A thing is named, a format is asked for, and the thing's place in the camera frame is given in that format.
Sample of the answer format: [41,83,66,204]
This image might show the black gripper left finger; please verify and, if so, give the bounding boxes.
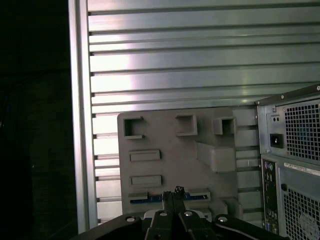
[77,190,180,240]

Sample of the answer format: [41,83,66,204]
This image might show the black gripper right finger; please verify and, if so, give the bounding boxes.
[174,186,291,240]

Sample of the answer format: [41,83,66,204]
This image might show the blue RAM stick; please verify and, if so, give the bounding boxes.
[129,193,210,204]

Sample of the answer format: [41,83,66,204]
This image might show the grey parts rack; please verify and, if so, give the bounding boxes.
[116,107,244,227]

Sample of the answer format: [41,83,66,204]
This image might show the black PC case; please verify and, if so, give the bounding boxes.
[254,83,320,240]

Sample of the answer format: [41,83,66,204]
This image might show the grey power supply unit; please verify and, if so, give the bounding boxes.
[257,98,320,163]

